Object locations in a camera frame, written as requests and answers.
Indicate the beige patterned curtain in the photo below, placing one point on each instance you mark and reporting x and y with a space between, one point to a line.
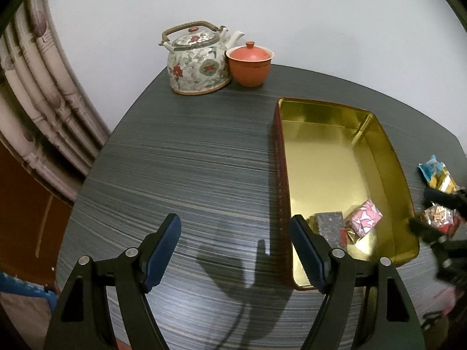
46 120

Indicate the orange lidded tea cup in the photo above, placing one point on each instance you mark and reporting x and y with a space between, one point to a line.
249 64

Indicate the pink candy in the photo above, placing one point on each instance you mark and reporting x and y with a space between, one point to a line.
364 218

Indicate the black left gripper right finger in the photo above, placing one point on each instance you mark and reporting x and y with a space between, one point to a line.
387 318

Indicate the gold snack packet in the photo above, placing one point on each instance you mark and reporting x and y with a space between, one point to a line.
443 181

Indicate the gold and red tin box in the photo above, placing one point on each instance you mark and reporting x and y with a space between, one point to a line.
332 158

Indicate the blue snack packet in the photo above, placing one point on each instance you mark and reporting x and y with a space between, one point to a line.
432 169

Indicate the blue foam mat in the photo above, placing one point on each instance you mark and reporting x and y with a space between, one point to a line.
13 285

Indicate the floral ceramic teapot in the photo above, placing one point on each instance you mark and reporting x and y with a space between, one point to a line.
197 62

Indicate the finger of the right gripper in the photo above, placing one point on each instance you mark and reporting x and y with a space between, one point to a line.
423 231
455 200

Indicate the black sesame snack bar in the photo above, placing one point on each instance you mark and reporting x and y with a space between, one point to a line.
331 227

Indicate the brown wooden door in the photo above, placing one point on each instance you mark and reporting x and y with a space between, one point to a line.
33 223

